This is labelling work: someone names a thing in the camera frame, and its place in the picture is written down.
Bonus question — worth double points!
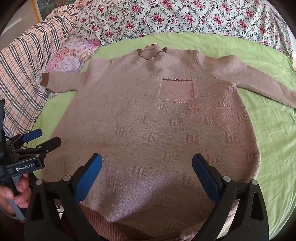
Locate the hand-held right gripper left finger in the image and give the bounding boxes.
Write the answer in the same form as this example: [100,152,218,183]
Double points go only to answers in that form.
[24,153,103,241]

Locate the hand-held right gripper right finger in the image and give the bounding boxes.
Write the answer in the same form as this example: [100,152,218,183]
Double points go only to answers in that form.
[192,153,270,241]

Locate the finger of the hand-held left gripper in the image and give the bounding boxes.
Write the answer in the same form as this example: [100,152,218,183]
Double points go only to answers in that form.
[9,129,43,149]
[13,137,62,160]

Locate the beige knitted sweater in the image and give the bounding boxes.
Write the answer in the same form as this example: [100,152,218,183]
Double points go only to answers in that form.
[40,44,296,241]

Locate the person's left hand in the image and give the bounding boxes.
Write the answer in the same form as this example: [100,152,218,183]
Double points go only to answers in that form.
[0,174,32,217]

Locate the plaid blanket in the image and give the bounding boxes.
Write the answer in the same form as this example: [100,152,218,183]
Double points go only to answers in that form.
[0,6,83,138]

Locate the green bed sheet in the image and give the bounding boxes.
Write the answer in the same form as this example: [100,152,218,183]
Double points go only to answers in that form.
[27,32,296,241]

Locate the purple floral pillow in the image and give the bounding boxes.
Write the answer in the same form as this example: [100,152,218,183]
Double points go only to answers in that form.
[36,37,102,93]

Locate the framed picture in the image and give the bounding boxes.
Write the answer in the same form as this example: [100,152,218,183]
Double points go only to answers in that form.
[32,0,55,24]

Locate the rose print floral blanket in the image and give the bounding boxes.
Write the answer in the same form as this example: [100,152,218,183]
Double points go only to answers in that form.
[75,0,294,61]

